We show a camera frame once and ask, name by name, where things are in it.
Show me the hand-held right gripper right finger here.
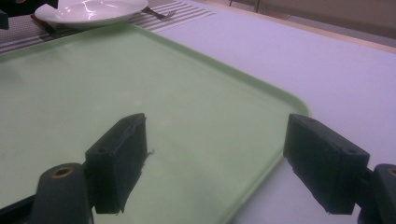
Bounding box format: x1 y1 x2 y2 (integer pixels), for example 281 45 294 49
282 113 372 216

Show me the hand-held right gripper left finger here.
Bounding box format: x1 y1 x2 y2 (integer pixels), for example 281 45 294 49
84 112 149 216

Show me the white ceramic plate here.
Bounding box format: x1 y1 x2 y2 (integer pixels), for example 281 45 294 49
34 0 149 30

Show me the light green plastic tray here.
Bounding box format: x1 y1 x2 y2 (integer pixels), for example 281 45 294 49
0 23 311 224

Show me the metal fork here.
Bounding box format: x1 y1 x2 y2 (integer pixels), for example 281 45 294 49
142 7 177 21

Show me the striped grey placemat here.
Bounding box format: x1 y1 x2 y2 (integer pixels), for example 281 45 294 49
0 0 217 54

